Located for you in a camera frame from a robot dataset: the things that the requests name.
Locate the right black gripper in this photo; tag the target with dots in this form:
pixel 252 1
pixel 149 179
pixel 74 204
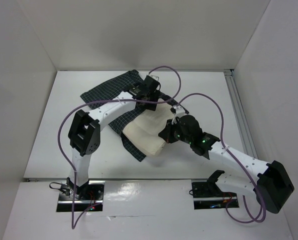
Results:
pixel 169 132

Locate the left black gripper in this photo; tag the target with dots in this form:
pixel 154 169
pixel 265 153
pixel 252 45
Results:
pixel 150 106

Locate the dark blue checkered pillowcase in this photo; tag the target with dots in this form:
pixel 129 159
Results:
pixel 111 89

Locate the cream white pillow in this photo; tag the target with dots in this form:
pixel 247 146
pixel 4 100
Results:
pixel 143 131

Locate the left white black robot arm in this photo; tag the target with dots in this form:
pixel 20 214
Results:
pixel 85 130

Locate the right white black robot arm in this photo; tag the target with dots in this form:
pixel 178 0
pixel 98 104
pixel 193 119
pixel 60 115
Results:
pixel 270 180

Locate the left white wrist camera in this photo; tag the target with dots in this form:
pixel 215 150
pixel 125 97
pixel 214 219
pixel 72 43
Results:
pixel 155 77

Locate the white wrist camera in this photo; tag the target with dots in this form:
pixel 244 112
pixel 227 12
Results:
pixel 178 111
pixel 155 77

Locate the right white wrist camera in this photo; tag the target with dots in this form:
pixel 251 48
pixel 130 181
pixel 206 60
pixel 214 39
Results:
pixel 178 111

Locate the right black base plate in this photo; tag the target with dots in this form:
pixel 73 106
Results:
pixel 206 198

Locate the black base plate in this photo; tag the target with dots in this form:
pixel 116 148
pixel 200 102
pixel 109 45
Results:
pixel 206 198
pixel 91 199

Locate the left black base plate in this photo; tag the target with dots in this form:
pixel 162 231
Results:
pixel 91 199

